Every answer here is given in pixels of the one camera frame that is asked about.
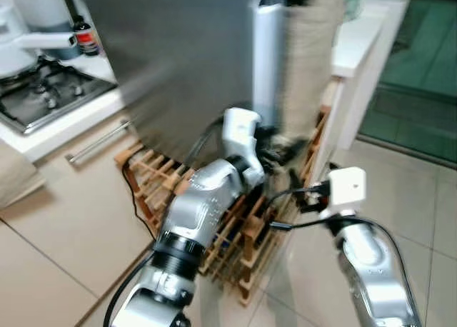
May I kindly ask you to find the beige hanging towel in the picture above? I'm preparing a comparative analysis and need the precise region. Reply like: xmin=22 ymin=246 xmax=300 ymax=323
xmin=281 ymin=0 xmax=348 ymax=139

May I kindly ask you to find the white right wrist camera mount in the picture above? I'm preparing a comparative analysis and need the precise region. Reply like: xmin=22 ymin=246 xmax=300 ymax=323
xmin=319 ymin=166 xmax=368 ymax=219

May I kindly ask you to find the dark sauce bottle red label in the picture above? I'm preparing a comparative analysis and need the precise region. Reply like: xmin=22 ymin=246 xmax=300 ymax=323
xmin=71 ymin=13 xmax=101 ymax=57

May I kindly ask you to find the white side counter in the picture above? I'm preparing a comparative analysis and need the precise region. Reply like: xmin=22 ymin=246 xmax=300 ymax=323
xmin=314 ymin=0 xmax=415 ymax=172

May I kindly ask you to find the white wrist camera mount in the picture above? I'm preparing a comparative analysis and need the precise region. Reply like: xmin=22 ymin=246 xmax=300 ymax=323
xmin=221 ymin=107 xmax=265 ymax=188
xmin=319 ymin=166 xmax=368 ymax=219

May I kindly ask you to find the beige folded cloth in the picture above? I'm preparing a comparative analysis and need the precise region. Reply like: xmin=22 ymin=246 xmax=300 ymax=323
xmin=0 ymin=140 xmax=41 ymax=208

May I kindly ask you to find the white electric kettle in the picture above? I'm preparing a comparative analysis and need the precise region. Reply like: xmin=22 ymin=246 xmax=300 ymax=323
xmin=0 ymin=0 xmax=81 ymax=79

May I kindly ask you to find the wooden slatted rack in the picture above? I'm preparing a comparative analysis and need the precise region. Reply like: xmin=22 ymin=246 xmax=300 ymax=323
xmin=114 ymin=106 xmax=335 ymax=308

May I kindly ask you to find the beige kitchen cabinet white top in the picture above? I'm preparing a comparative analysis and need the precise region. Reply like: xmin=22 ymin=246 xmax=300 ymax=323
xmin=0 ymin=52 xmax=172 ymax=271

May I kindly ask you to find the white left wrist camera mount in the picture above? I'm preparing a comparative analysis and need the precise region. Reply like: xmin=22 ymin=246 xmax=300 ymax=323
xmin=221 ymin=107 xmax=265 ymax=188

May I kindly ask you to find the black power cord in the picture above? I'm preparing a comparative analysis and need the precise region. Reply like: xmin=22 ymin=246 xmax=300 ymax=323
xmin=120 ymin=161 xmax=156 ymax=241

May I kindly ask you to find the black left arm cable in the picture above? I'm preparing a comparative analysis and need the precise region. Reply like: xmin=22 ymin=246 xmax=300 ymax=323
xmin=104 ymin=115 xmax=226 ymax=327

